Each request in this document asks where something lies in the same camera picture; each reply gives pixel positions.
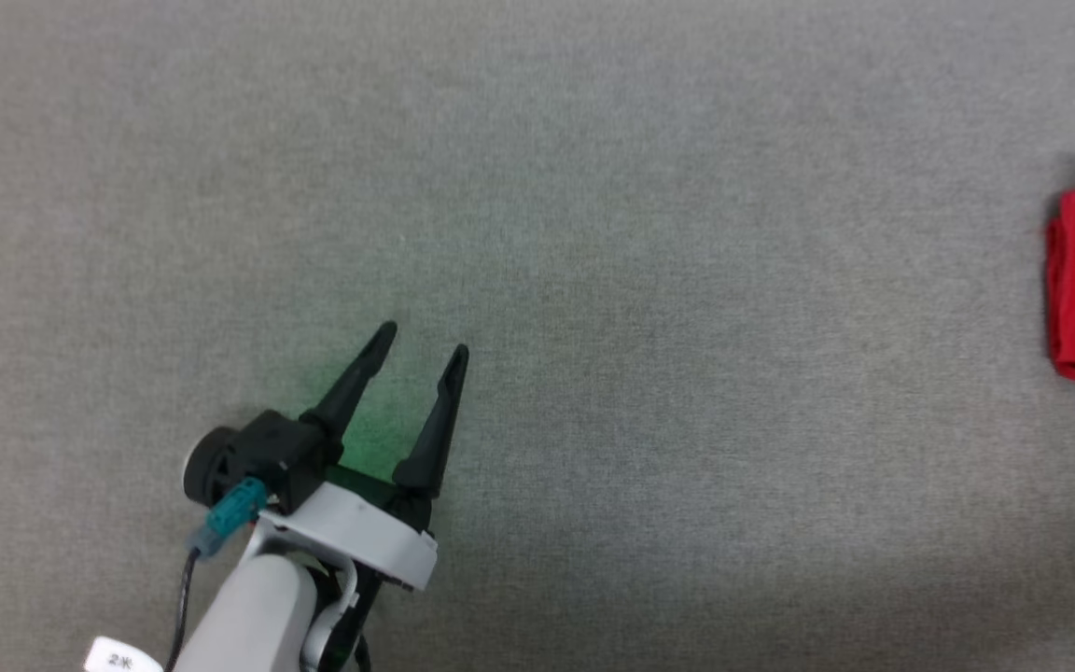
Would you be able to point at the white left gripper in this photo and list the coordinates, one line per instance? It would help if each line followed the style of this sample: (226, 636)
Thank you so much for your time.
(360, 532)

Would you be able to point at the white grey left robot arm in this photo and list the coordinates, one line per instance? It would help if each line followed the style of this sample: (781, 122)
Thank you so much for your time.
(248, 616)

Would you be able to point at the grey fabric sofa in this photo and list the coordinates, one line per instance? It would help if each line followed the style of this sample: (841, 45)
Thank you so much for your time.
(640, 327)

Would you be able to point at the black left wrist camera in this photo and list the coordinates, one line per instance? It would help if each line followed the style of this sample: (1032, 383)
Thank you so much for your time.
(258, 453)

